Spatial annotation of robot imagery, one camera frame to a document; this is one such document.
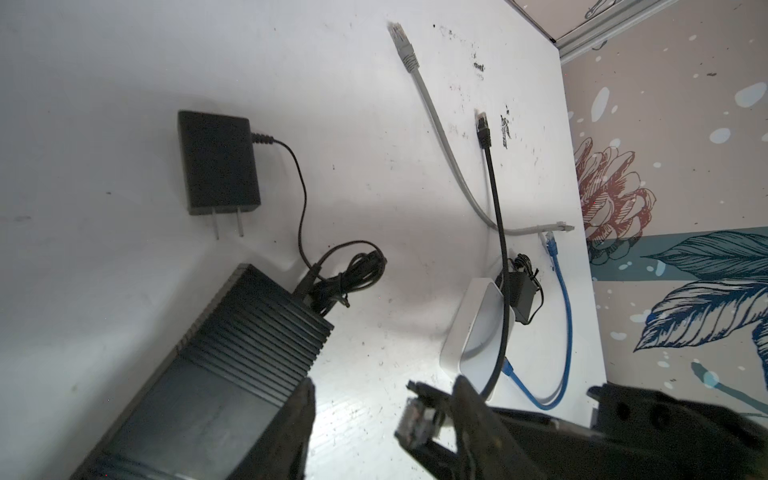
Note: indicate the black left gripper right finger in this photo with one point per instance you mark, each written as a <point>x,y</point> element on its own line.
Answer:
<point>485,447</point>

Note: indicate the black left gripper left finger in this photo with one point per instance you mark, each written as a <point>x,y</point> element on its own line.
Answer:
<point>282,449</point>

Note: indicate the black power adapter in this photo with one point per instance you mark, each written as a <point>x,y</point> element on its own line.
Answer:
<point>526,293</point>
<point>220,177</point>

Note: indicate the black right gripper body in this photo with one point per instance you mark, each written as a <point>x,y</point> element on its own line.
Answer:
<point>635,434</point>

